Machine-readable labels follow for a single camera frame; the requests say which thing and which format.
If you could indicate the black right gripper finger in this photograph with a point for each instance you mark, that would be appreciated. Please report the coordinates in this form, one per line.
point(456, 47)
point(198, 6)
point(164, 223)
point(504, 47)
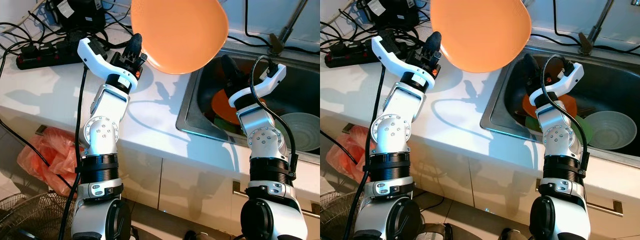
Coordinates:
point(532, 74)
point(231, 75)

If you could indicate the black round floor object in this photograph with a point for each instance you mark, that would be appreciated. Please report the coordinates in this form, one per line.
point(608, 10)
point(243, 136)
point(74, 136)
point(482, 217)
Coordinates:
point(512, 234)
point(196, 235)

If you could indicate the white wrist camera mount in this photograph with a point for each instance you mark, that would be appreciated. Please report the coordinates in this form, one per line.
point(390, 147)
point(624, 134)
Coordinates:
point(570, 80)
point(390, 56)
point(95, 59)
point(270, 82)

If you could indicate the large black power adapter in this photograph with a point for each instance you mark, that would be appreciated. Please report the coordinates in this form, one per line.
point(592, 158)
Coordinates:
point(80, 15)
point(395, 15)

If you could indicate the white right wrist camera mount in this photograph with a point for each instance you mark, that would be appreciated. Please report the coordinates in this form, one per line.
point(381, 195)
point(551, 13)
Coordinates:
point(270, 82)
point(570, 80)

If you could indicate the grey metal pot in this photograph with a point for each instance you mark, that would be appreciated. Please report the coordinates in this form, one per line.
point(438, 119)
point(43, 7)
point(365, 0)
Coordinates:
point(435, 232)

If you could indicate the grey ribbed bowl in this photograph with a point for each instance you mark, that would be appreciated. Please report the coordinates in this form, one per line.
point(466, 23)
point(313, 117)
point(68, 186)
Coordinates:
point(305, 131)
point(612, 130)

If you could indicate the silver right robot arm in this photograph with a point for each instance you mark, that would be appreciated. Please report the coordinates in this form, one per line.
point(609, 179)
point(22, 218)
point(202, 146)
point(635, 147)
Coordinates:
point(265, 140)
point(557, 135)

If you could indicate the orange bowl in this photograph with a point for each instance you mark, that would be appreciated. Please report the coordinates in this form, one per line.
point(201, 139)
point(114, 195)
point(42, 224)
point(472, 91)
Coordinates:
point(180, 35)
point(480, 35)

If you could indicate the stainless steel sink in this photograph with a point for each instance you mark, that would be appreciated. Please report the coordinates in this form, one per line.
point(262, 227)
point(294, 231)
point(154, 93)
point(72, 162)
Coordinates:
point(607, 82)
point(295, 85)

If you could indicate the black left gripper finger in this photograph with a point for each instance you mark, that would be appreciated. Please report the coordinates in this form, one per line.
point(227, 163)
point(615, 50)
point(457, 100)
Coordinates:
point(137, 45)
point(433, 42)

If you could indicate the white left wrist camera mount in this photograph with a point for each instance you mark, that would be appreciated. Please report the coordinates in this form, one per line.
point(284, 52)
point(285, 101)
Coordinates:
point(390, 56)
point(95, 59)

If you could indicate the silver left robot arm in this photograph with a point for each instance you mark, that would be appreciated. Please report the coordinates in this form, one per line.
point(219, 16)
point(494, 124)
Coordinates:
point(392, 130)
point(102, 135)

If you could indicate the black power strip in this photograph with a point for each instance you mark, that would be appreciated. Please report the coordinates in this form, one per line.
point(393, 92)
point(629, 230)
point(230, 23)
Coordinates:
point(45, 60)
point(350, 57)

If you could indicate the red plastic bag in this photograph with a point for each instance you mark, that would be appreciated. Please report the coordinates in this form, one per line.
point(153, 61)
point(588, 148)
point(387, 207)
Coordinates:
point(50, 155)
point(350, 150)

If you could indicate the metal faucet pipe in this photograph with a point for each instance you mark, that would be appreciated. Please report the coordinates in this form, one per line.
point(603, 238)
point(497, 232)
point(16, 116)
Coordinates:
point(586, 45)
point(276, 45)

